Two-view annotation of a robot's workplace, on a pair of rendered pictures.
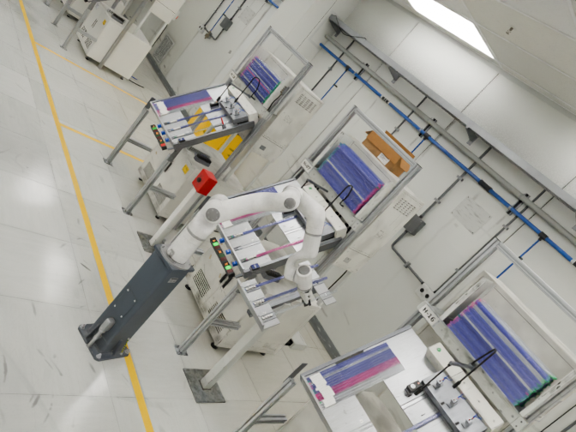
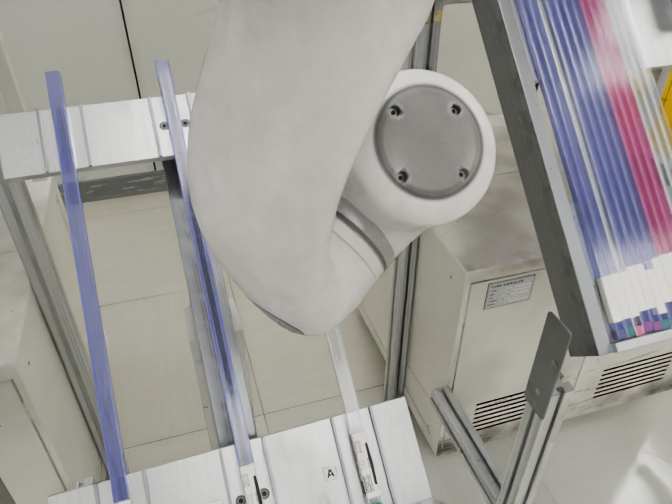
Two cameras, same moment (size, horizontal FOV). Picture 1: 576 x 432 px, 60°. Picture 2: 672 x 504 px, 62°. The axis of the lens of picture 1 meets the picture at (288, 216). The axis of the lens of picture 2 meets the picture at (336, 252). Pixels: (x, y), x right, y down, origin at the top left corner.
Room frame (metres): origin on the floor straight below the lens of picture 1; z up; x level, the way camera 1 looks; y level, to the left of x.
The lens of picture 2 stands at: (2.39, 0.00, 1.24)
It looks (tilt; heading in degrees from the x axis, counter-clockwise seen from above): 36 degrees down; 302
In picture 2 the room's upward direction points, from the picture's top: straight up
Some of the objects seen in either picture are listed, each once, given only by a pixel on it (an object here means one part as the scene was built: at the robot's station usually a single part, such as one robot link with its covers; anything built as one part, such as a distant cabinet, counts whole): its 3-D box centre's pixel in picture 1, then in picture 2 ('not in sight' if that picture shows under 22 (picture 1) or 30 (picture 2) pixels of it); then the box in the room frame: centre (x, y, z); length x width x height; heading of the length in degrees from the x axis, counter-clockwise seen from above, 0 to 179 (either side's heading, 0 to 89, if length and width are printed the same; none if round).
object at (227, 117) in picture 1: (197, 149); not in sight; (4.38, 1.02, 0.66); 1.01 x 0.73 x 1.31; 139
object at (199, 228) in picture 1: (211, 215); not in sight; (2.47, 0.30, 1.00); 0.19 x 0.12 x 0.24; 9
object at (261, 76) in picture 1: (232, 134); not in sight; (4.54, 0.90, 0.95); 1.35 x 0.82 x 1.90; 139
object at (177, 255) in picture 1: (185, 245); not in sight; (2.44, 0.30, 0.79); 0.19 x 0.19 x 0.18
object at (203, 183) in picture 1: (180, 210); not in sight; (3.69, 0.66, 0.39); 0.24 x 0.24 x 0.78; 49
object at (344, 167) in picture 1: (351, 178); not in sight; (3.45, -0.15, 1.52); 0.51 x 0.13 x 0.27; 49
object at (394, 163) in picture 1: (393, 154); not in sight; (3.75, -0.27, 1.82); 0.68 x 0.30 x 0.20; 49
